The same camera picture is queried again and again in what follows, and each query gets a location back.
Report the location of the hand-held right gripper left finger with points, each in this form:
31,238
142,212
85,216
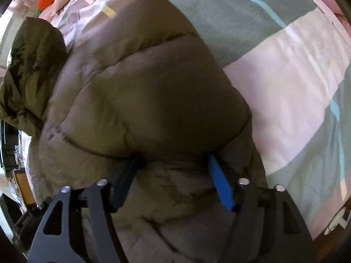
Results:
124,179

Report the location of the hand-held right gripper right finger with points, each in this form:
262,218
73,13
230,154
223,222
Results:
220,182

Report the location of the olive green puffer jacket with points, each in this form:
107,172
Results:
142,93

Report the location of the wooden bedside cabinet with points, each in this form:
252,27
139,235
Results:
23,189

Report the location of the pastel patchwork bed sheet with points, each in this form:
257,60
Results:
285,68

